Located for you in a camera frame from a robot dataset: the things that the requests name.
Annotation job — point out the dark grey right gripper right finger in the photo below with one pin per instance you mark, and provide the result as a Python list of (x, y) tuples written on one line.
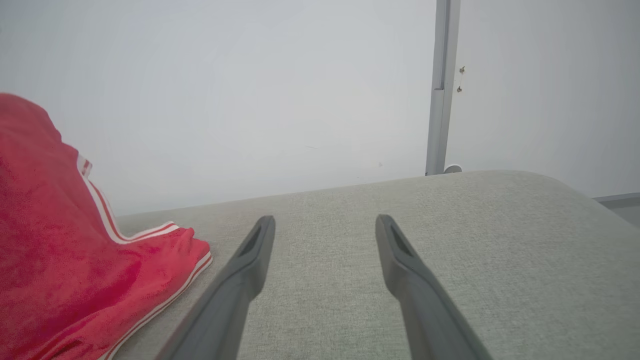
[(425, 310)]

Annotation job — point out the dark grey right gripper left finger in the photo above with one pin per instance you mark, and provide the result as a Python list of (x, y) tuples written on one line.
[(225, 310)]

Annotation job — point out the red white basketball jersey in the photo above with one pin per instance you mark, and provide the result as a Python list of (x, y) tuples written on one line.
[(50, 240)]

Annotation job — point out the grey baseboard strip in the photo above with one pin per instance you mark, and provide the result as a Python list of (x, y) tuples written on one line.
[(620, 198)]

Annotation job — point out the grey vertical wall post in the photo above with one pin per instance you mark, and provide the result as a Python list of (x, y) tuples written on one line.
[(442, 50)]

